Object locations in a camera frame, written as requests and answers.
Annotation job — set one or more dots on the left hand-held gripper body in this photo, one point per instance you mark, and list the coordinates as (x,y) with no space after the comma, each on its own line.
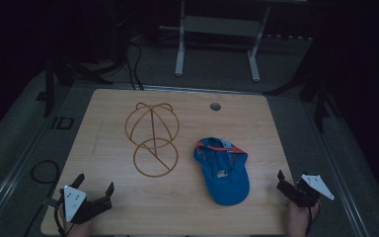
(75,201)

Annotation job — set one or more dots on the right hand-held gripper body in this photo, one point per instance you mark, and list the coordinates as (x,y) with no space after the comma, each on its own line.
(313,187)

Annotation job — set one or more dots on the person's left hand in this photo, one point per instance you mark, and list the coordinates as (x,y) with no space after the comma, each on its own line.
(77,229)

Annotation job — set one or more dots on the person's right hand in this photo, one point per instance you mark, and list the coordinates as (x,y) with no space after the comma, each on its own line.
(298,221)

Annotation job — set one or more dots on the blue baseball cap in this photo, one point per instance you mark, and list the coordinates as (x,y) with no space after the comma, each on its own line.
(224,174)

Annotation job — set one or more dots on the black tripod stand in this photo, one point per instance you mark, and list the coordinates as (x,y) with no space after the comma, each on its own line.
(319,98)
(58,79)

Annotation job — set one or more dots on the grey table grommet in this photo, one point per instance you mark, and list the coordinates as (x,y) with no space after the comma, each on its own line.
(215,106)

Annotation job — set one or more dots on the black floor bracket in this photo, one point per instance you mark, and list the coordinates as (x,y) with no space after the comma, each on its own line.
(62,123)

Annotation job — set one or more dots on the white metal desk frame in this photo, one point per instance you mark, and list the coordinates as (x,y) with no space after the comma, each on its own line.
(219,26)

